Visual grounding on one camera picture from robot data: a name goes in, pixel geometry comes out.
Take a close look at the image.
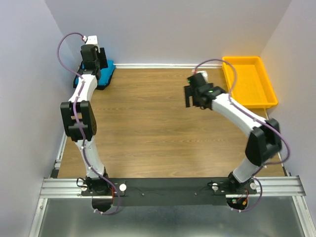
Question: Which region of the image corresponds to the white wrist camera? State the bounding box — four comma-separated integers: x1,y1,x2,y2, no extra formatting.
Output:
196,71,208,82
81,36,100,53

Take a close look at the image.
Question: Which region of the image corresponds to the aluminium frame rail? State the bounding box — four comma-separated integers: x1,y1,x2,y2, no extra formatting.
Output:
39,176,306,198

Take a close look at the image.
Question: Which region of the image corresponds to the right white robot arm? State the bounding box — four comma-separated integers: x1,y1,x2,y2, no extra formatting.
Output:
184,71,282,194

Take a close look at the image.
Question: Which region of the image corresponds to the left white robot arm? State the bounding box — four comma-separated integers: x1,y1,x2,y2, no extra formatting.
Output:
60,44,110,196

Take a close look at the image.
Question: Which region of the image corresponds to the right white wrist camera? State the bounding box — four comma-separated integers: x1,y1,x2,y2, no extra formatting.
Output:
196,71,208,82

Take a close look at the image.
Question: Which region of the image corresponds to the blue t shirt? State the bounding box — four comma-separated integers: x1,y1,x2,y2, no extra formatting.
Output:
74,60,116,87

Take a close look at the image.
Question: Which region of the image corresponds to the yellow plastic bin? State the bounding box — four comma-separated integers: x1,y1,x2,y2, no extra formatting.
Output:
222,56,278,109

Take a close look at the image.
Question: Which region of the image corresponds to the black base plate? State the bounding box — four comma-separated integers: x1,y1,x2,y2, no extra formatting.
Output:
76,177,257,209

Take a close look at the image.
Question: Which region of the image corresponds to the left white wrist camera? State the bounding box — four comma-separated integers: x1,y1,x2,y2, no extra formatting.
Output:
81,36,100,53

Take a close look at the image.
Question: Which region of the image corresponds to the folded black t shirt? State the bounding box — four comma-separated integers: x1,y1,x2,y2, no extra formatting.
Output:
73,63,116,91

